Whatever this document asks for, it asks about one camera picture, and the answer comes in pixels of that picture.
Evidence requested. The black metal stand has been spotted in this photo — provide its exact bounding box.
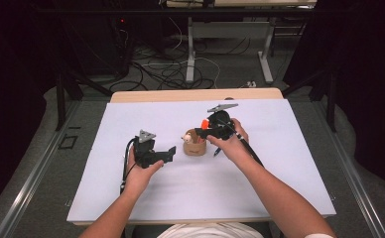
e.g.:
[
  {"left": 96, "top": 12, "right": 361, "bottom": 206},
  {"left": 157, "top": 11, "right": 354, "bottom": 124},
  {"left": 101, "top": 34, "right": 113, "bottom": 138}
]
[
  {"left": 280, "top": 63, "right": 339, "bottom": 134},
  {"left": 55, "top": 63, "right": 114, "bottom": 132}
]

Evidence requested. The right hand-held gripper black cable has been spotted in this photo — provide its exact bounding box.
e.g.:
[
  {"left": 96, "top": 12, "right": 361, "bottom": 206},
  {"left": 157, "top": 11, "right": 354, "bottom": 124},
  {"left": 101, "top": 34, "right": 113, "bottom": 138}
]
[{"left": 224, "top": 120, "right": 265, "bottom": 168}]

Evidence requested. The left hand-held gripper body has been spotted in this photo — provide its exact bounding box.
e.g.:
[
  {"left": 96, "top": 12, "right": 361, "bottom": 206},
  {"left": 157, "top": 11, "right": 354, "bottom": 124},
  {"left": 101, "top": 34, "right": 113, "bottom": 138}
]
[{"left": 133, "top": 129, "right": 166, "bottom": 170}]

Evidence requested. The person's left hand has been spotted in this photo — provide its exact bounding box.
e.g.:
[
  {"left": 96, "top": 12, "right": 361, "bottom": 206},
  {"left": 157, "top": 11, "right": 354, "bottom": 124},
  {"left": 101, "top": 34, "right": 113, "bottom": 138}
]
[{"left": 123, "top": 145, "right": 166, "bottom": 196}]

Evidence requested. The bundle of black floor cables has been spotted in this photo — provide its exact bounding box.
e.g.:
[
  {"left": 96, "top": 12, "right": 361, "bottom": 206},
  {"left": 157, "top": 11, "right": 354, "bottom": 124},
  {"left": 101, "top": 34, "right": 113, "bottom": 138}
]
[{"left": 109, "top": 34, "right": 252, "bottom": 92}]

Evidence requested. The left hand-held gripper black cable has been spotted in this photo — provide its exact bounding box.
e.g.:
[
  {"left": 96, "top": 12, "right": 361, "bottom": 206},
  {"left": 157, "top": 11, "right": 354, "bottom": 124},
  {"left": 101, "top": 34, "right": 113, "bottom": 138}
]
[{"left": 119, "top": 137, "right": 139, "bottom": 196}]

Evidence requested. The dark curtain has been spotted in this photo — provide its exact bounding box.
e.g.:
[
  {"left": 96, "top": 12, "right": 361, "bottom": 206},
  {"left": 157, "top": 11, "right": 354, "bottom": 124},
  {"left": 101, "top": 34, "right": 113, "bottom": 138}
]
[
  {"left": 0, "top": 0, "right": 61, "bottom": 221},
  {"left": 282, "top": 0, "right": 385, "bottom": 194}
]

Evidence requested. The metal floor rail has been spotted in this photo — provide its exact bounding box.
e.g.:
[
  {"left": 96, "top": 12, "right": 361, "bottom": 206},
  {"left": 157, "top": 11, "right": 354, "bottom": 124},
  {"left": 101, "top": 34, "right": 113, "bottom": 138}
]
[
  {"left": 0, "top": 100, "right": 82, "bottom": 238},
  {"left": 313, "top": 98, "right": 385, "bottom": 238}
]

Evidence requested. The person's white shirt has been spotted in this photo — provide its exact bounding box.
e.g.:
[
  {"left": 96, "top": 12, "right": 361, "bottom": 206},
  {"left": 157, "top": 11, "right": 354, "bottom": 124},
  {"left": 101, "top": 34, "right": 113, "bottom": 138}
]
[{"left": 157, "top": 221, "right": 335, "bottom": 238}]

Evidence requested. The hand-held gripper black cable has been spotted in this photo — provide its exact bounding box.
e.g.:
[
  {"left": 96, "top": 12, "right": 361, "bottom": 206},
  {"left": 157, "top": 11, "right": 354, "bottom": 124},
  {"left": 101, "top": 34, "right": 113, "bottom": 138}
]
[
  {"left": 224, "top": 120, "right": 265, "bottom": 168},
  {"left": 119, "top": 137, "right": 139, "bottom": 196}
]

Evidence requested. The black horizontal bar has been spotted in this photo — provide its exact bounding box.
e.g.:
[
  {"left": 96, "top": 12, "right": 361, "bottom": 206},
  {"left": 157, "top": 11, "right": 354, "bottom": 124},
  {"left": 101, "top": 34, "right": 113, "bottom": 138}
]
[{"left": 35, "top": 7, "right": 318, "bottom": 16}]

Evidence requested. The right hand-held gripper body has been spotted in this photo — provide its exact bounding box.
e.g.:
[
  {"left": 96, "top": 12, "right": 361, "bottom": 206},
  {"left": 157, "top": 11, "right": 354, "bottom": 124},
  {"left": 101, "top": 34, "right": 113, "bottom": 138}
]
[{"left": 206, "top": 103, "right": 240, "bottom": 141}]

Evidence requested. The black computer tower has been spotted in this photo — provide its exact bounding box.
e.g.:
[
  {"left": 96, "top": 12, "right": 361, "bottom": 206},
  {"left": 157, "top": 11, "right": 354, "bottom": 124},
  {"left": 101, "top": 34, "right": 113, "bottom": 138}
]
[{"left": 63, "top": 13, "right": 131, "bottom": 77}]

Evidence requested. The white table mat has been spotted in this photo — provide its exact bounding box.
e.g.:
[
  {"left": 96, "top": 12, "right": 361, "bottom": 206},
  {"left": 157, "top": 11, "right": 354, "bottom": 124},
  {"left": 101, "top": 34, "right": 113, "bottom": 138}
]
[{"left": 66, "top": 98, "right": 337, "bottom": 223}]

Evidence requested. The white floor cable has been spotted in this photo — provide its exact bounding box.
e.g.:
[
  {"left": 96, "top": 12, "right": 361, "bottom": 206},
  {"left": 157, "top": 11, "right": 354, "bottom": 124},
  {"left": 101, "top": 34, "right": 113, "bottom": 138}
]
[{"left": 147, "top": 16, "right": 222, "bottom": 89}]

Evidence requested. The person's right hand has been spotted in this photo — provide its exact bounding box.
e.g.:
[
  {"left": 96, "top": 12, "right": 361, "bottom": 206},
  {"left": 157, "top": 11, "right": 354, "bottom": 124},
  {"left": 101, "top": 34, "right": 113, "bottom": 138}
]
[{"left": 206, "top": 117, "right": 250, "bottom": 167}]

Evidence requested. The white metal frame desk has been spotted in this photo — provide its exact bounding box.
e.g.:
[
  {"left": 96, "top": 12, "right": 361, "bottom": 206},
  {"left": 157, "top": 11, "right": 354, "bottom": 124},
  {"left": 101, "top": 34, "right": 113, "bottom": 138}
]
[{"left": 165, "top": 0, "right": 318, "bottom": 84}]

